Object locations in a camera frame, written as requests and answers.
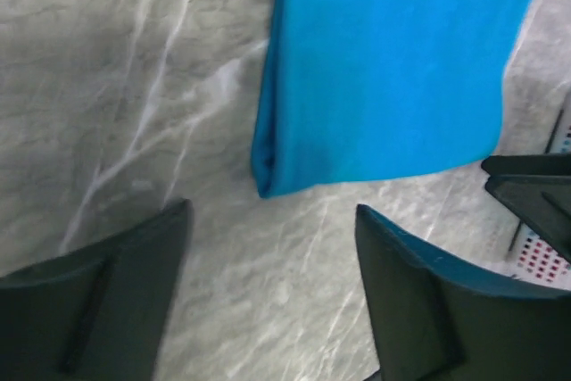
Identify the teal blue t-shirt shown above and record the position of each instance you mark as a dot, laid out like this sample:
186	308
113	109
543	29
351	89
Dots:
365	90

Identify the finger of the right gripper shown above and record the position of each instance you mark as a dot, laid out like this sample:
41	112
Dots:
535	188

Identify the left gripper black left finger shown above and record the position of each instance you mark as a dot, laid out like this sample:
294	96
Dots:
100	312

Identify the white plastic laundry basket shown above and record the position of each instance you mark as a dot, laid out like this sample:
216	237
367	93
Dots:
530	258

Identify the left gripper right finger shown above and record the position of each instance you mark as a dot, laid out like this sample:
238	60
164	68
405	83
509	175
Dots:
435	316

